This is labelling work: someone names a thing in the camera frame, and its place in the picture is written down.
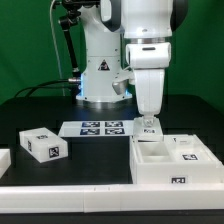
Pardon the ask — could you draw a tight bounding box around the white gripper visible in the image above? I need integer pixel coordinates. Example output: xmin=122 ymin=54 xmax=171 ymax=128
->
xmin=126 ymin=42 xmax=171 ymax=127

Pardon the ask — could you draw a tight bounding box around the white cabinet door panel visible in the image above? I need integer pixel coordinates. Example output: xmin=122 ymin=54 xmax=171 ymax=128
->
xmin=164 ymin=135 xmax=220 ymax=164
xmin=133 ymin=117 xmax=163 ymax=142

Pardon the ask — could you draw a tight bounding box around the white cabinet body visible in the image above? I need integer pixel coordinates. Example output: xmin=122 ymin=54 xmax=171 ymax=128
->
xmin=130 ymin=137 xmax=224 ymax=184

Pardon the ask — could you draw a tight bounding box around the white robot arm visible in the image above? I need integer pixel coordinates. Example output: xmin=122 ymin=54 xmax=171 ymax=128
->
xmin=77 ymin=0 xmax=188 ymax=127

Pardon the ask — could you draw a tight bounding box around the white cabinet top block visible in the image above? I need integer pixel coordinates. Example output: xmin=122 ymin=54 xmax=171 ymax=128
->
xmin=19 ymin=128 xmax=68 ymax=163

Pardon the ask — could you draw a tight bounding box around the white left fence piece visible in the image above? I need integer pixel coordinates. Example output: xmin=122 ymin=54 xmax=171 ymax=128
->
xmin=0 ymin=149 xmax=11 ymax=178

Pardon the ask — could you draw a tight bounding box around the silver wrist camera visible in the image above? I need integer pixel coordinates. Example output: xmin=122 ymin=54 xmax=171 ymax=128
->
xmin=112 ymin=72 xmax=135 ymax=95

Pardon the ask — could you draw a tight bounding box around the white flat marker base plate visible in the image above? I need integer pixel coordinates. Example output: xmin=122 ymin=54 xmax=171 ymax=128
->
xmin=58 ymin=120 xmax=136 ymax=137

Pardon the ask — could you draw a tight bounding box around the black cable bundle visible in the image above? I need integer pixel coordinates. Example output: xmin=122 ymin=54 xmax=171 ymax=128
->
xmin=13 ymin=77 xmax=82 ymax=98

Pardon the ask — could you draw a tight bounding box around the white front fence rail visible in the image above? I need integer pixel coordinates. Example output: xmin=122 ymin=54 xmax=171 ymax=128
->
xmin=0 ymin=183 xmax=224 ymax=213

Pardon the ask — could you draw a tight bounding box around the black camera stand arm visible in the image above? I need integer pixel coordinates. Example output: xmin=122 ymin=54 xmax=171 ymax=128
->
xmin=59 ymin=0 xmax=100 ymax=77

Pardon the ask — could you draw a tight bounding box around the white thin cable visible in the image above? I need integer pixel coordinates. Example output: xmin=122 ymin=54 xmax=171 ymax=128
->
xmin=49 ymin=0 xmax=66 ymax=97

